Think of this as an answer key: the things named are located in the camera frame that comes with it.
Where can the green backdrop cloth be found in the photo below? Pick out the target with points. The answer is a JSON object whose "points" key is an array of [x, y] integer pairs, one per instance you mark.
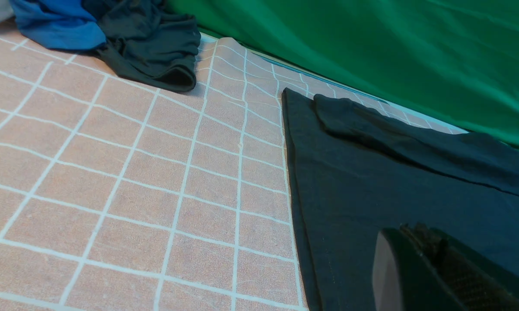
{"points": [[454, 60]]}

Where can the dark crumpled garment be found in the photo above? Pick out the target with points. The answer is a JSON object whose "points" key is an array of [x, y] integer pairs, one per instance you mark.
{"points": [[146, 43]]}

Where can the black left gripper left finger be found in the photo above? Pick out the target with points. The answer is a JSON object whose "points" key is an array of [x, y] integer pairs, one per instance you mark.
{"points": [[404, 280]]}

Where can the gray long-sleeve top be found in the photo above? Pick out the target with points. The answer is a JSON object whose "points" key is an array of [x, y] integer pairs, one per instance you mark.
{"points": [[354, 172]]}

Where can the blue crumpled garment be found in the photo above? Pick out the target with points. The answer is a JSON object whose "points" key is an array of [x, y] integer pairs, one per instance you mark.
{"points": [[62, 25]]}

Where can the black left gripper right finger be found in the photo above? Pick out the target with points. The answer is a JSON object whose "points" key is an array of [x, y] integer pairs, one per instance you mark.
{"points": [[469, 279]]}

